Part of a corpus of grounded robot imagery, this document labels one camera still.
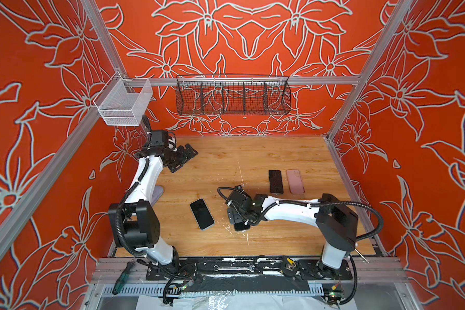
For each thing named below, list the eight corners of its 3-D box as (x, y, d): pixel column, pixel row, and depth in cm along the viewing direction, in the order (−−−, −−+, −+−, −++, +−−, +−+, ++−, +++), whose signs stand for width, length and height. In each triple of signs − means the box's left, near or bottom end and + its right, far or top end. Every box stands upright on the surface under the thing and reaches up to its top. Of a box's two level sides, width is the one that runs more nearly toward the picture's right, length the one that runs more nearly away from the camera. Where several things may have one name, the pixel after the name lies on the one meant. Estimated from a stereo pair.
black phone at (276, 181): (271, 194, 96) (272, 192, 94) (267, 173, 105) (268, 170, 103) (284, 194, 96) (285, 191, 94) (280, 173, 105) (281, 170, 103)
